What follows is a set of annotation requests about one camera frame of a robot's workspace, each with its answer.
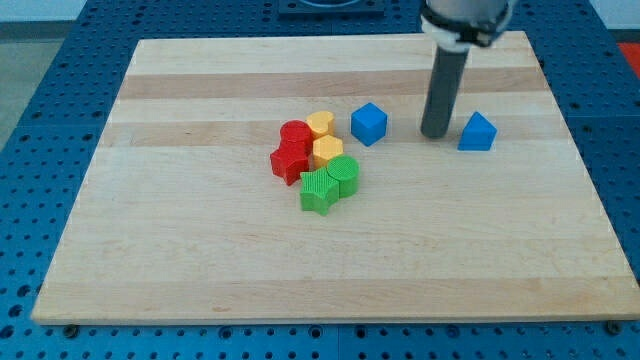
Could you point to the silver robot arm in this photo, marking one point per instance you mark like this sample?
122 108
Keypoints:
458 25

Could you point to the blue cube block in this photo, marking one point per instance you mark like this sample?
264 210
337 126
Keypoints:
369 124

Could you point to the green star block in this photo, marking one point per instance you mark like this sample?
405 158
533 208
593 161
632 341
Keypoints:
318 192

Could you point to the green cylinder block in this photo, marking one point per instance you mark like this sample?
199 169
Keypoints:
345 170

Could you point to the yellow hexagon block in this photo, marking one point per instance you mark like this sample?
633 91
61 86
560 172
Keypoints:
326 148

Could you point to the red star block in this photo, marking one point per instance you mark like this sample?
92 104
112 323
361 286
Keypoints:
289 161

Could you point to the red cylinder block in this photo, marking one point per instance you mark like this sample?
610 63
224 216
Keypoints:
297 133

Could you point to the yellow heart block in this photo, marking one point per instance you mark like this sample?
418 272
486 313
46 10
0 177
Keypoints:
321 123

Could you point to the wooden board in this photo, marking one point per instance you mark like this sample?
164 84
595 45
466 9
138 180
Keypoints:
180 220

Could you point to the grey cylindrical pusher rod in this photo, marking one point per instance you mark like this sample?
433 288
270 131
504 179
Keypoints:
444 83

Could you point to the blue triangle block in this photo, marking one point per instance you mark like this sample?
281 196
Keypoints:
478 134

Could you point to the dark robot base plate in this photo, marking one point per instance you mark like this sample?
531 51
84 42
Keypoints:
299 8

